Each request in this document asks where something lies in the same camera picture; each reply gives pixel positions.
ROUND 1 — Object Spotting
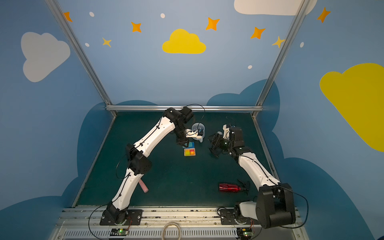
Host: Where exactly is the teal block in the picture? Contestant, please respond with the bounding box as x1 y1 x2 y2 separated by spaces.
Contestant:
184 142 195 149

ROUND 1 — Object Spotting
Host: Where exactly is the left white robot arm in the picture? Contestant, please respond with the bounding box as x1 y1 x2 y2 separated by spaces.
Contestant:
100 107 194 226

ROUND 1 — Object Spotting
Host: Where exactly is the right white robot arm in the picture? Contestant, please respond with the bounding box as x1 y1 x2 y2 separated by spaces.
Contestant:
209 125 296 229

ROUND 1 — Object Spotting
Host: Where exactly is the light blue ceramic mug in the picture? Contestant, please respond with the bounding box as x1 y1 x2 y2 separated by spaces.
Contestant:
192 123 206 143

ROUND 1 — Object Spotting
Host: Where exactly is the red spray bottle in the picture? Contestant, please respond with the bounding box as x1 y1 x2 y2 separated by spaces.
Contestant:
219 180 251 194

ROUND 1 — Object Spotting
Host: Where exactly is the purple pink toy spatula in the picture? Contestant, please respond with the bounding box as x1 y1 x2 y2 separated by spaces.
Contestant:
139 180 149 193

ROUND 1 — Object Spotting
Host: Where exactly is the right green circuit board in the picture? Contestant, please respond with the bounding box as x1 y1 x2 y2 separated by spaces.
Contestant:
236 228 254 240

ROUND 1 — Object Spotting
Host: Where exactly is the green circuit board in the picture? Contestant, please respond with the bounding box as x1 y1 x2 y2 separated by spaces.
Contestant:
236 228 254 240
110 228 130 237

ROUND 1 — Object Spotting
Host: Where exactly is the left green circuit board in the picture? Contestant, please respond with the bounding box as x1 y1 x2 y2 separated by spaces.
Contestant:
110 228 130 237

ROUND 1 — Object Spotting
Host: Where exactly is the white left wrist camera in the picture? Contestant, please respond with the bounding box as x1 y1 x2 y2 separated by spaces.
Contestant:
186 129 205 140

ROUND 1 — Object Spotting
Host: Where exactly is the aluminium back frame rail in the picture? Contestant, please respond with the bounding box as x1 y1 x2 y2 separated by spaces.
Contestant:
105 104 264 113

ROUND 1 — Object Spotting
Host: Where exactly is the aluminium right corner post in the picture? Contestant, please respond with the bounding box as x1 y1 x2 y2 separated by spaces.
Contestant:
252 0 311 120

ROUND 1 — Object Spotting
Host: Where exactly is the aluminium corner post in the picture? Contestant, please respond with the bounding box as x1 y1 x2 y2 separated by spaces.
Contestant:
252 0 311 120
45 0 113 107

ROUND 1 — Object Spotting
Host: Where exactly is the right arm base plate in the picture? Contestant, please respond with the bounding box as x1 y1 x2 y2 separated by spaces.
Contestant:
217 208 260 226

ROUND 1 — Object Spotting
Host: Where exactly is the aluminium left corner post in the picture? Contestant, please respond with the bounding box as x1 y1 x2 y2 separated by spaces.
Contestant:
45 0 113 107

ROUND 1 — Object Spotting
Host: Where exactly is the beige cable loop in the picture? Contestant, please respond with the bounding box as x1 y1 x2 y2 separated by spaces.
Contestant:
161 221 183 240

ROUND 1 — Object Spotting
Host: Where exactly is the front aluminium rail base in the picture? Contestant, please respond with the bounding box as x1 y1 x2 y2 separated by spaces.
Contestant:
49 206 309 240

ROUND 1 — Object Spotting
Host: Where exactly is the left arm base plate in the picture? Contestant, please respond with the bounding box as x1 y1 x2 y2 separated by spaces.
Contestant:
100 209 143 226

